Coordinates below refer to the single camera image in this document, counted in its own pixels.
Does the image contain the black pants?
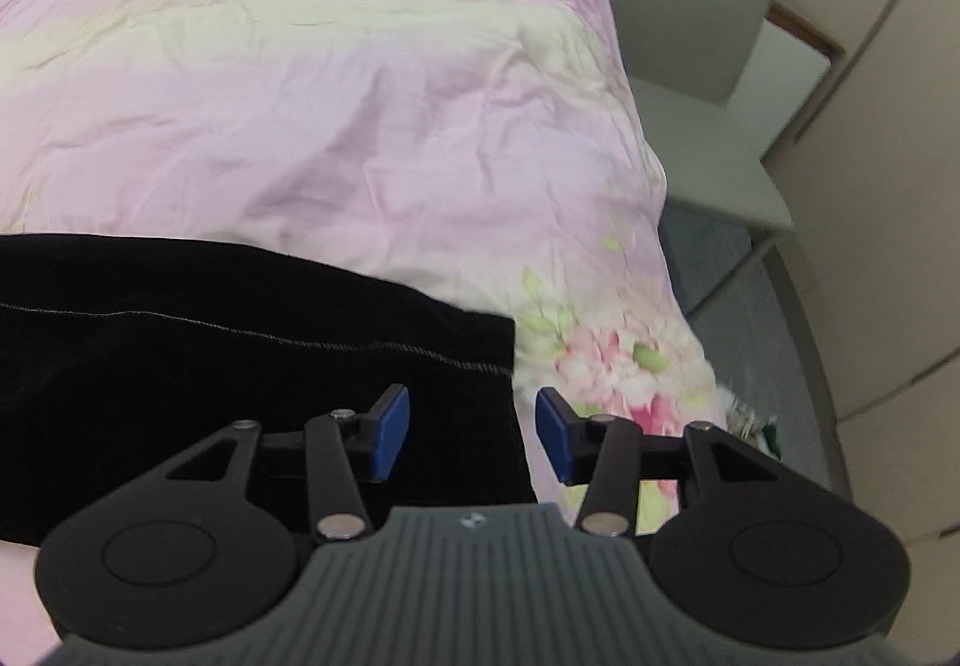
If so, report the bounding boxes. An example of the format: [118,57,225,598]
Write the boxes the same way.
[0,232,538,548]

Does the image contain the beige wardrobe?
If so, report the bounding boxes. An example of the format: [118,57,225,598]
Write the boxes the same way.
[757,0,960,551]

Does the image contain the white wood-trimmed panel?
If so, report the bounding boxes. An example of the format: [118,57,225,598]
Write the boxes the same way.
[750,0,848,166]

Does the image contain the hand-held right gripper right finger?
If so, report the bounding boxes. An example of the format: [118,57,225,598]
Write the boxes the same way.
[535,387,785,538]

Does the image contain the grey chair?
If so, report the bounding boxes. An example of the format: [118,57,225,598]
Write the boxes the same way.
[598,0,797,326]

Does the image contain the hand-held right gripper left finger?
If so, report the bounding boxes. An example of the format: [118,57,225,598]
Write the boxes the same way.
[159,383,411,545]

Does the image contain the white and green floor clutter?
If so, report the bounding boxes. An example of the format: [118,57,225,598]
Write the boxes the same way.
[714,379,782,458]

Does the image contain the grey rug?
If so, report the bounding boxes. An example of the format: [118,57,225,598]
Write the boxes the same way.
[658,207,835,491]

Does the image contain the pink floral bedspread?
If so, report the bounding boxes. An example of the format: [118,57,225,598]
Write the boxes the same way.
[0,0,740,666]

